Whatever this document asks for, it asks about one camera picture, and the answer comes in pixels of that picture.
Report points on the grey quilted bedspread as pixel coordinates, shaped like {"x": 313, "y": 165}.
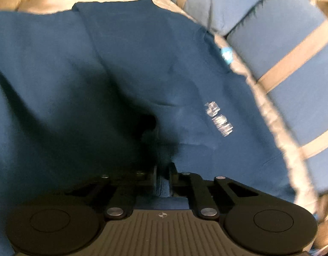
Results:
{"x": 166, "y": 4}

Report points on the blue grey-striped pillow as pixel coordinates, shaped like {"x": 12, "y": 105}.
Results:
{"x": 294, "y": 58}

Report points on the blue t-shirt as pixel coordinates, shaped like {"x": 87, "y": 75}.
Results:
{"x": 126, "y": 72}

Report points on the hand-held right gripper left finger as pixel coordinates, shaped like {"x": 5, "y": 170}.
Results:
{"x": 154, "y": 177}

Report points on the blue striped pillow with stain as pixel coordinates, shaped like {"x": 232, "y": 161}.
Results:
{"x": 206, "y": 2}

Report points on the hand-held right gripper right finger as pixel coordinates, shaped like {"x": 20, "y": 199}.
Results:
{"x": 171, "y": 177}

